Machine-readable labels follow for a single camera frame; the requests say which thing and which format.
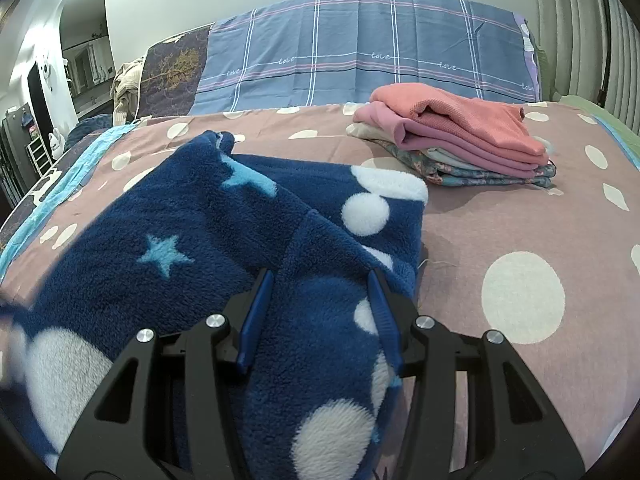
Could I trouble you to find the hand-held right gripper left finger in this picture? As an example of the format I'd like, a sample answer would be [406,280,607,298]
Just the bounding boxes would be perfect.
[55,267,276,480]

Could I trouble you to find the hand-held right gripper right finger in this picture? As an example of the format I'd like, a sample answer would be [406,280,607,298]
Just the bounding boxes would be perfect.
[366,269,586,480]

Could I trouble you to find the blue fleece garment white dots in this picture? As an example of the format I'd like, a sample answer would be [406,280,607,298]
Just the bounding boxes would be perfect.
[0,130,431,480]

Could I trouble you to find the pink dotted bed sheet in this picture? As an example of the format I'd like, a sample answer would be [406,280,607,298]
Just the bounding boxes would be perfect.
[0,100,640,472]

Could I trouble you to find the floral folded garment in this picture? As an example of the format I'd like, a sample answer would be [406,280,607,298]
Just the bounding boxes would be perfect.
[374,139,559,191]

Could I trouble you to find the pink folded garment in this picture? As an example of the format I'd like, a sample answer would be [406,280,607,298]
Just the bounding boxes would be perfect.
[352,102,552,179]

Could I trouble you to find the salmon folded garment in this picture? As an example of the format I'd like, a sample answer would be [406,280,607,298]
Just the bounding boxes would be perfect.
[369,82,549,159]

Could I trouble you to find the turquoise blanket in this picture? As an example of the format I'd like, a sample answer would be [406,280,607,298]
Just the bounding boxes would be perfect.
[0,122,137,282]

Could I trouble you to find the dark blue fuzzy blanket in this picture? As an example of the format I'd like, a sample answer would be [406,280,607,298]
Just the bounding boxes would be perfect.
[64,114,117,152]

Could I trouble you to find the dark brown pillow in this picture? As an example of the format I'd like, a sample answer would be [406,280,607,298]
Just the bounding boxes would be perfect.
[135,25,214,119]

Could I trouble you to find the cream crumpled cloth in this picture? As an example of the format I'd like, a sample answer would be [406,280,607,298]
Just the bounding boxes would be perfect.
[110,58,146,126]

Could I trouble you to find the white shelf rack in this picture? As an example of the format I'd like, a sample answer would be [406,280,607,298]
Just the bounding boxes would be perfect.
[27,135,54,177]

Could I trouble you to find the black cabinet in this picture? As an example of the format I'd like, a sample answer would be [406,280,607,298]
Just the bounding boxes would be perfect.
[0,102,52,202]

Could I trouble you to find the grey curtain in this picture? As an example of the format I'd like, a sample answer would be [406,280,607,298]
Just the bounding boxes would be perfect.
[531,0,640,136]

